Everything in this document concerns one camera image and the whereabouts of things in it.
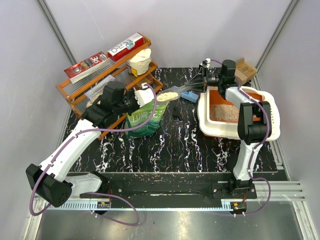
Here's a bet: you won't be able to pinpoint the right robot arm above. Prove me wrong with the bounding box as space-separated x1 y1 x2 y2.
186 58 272 198

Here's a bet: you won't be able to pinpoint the white paper bag upper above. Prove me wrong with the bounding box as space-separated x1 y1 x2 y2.
126 48 152 77

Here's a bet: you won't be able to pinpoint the clear plastic box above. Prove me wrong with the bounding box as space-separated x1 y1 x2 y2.
84 75 115 99

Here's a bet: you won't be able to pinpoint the red white toothpaste box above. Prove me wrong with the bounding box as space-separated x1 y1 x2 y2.
107 33 145 62

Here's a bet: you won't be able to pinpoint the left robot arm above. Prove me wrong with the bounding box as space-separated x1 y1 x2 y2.
25 81 140 216

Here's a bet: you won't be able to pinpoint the blue carton box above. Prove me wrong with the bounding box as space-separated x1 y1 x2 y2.
180 91 199 103

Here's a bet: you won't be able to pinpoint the purple cable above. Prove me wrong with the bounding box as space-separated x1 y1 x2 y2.
209 59 272 216
29 83 158 226

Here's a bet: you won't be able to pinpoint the litter granules in box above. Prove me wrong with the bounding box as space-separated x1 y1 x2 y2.
209 104 239 123

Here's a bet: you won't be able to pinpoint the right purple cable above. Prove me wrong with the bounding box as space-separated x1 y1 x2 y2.
209 59 272 216

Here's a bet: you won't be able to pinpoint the clear plastic scoop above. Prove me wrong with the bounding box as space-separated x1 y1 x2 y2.
156 85 192 102

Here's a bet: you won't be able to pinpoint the brown cardboard box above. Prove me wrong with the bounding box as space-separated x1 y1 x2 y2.
235 58 258 86

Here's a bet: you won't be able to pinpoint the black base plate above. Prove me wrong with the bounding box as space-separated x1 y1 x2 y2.
92 171 257 200

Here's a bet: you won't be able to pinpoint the orange wooden shelf rack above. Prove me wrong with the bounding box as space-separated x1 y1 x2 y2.
56 34 158 140

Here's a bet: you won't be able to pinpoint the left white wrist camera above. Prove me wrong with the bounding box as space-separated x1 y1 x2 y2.
134 83 154 108

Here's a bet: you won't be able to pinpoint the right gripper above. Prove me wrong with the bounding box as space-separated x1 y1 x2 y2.
185 67 224 94

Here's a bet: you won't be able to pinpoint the white orange litter box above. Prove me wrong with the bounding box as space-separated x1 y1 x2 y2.
197 86 281 143

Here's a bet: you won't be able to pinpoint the red silver toothpaste box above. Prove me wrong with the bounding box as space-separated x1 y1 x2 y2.
64 51 110 83

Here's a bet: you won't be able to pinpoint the brown scouring pad pack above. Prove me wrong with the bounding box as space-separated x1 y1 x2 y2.
138 74 154 88

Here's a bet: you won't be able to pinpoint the green litter bag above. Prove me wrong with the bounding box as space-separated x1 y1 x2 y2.
124 100 169 139

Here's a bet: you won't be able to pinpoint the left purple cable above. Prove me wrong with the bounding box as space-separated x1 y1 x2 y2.
29 83 158 226

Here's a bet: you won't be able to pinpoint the aluminium rail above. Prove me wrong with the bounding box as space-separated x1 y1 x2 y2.
56 181 305 214

